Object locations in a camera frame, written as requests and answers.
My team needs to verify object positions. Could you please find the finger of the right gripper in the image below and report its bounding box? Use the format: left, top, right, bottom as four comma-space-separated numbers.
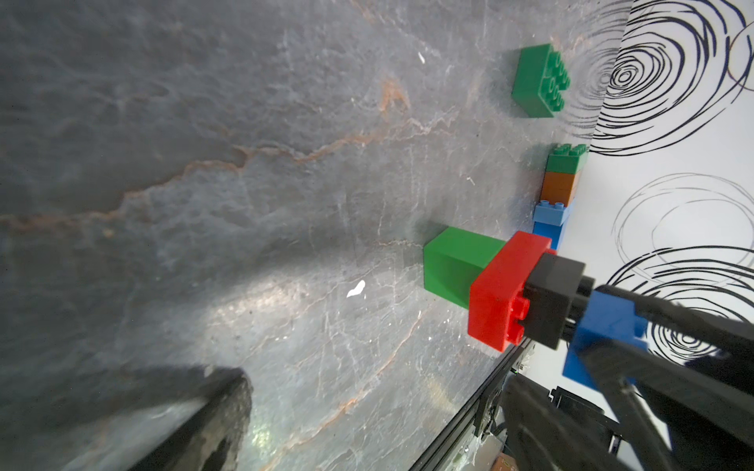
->
577, 341, 753, 470
594, 285, 753, 363

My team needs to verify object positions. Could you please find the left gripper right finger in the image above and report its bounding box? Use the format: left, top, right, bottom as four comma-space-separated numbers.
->
501, 375, 628, 470

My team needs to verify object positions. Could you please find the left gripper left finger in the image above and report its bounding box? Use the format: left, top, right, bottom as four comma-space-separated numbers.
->
132, 368, 253, 470

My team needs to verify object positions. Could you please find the small blue lego brick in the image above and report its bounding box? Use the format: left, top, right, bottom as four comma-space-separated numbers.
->
563, 292, 648, 391

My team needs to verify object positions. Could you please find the red long lego brick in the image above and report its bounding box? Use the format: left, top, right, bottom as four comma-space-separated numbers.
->
467, 232, 556, 352

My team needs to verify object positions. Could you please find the small black lego brick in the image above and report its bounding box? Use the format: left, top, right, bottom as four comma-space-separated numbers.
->
522, 253, 595, 349

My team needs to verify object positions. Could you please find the small green lego brick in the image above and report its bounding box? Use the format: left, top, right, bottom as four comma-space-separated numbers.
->
423, 227, 506, 309

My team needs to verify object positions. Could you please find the blue square lego brick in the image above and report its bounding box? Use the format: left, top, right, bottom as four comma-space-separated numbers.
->
532, 222, 565, 250

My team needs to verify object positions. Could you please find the light blue long lego brick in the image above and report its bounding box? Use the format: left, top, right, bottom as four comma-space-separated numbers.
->
533, 200, 571, 227

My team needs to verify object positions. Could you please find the small orange lego brick front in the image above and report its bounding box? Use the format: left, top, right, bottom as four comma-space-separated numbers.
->
539, 171, 581, 206

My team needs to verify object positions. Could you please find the dark green long lego brick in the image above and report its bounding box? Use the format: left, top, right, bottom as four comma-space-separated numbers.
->
546, 143, 589, 175

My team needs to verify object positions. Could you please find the black front rail frame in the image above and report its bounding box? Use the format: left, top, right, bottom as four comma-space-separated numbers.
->
410, 339, 533, 471

